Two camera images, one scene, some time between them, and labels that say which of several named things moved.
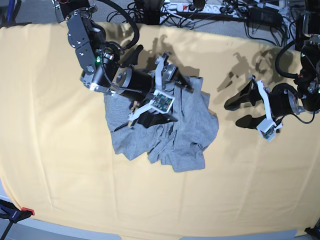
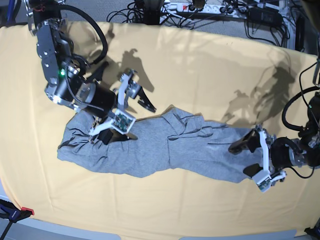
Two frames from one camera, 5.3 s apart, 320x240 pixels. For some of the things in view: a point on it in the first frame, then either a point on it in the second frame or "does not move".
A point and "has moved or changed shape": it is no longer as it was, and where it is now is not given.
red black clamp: [10, 211] does not move
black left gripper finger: [148, 119] → [111, 135]
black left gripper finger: [180, 81] → [144, 100]
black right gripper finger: [247, 121] → [251, 170]
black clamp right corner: [314, 231] does not move
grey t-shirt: [179, 144] has moved or changed shape
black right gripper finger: [250, 93] → [251, 142]
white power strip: [189, 7] does not move
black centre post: [151, 12] does not move
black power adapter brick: [265, 16] does not move
